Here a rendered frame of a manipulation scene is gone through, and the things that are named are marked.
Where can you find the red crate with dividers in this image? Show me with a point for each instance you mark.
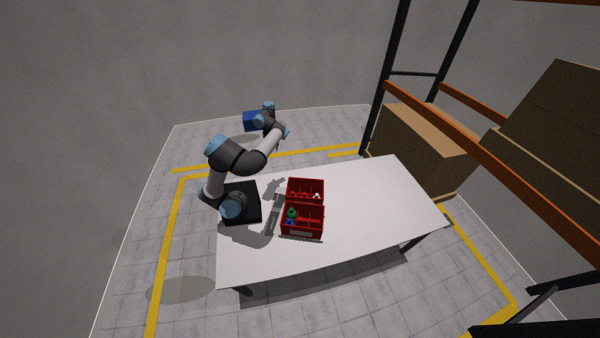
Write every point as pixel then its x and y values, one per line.
pixel 302 219
pixel 310 186

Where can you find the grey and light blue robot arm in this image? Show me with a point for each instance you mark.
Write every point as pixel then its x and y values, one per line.
pixel 224 154

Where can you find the green bottle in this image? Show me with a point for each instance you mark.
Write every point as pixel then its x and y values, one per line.
pixel 291 213

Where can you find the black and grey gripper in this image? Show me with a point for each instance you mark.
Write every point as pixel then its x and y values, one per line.
pixel 265 132

